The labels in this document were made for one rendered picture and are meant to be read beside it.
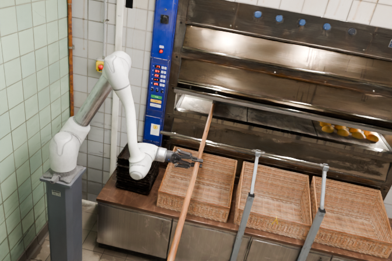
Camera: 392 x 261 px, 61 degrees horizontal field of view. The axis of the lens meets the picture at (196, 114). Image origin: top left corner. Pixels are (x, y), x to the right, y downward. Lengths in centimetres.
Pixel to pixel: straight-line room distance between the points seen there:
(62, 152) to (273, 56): 157
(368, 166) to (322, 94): 75
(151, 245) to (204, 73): 144
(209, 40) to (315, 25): 75
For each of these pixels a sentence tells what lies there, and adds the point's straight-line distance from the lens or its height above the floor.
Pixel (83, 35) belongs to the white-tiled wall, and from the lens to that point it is 280.
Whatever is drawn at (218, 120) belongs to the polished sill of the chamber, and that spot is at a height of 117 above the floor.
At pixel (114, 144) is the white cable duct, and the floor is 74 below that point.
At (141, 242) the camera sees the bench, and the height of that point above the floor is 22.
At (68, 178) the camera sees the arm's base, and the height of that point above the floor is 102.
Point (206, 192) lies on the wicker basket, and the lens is 286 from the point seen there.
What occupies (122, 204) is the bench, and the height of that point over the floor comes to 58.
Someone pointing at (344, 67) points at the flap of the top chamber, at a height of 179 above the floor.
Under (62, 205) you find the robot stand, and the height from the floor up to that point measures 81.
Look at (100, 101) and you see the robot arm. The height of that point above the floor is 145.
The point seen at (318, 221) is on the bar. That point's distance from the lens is 251.
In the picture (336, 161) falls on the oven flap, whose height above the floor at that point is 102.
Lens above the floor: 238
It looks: 26 degrees down
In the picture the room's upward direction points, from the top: 9 degrees clockwise
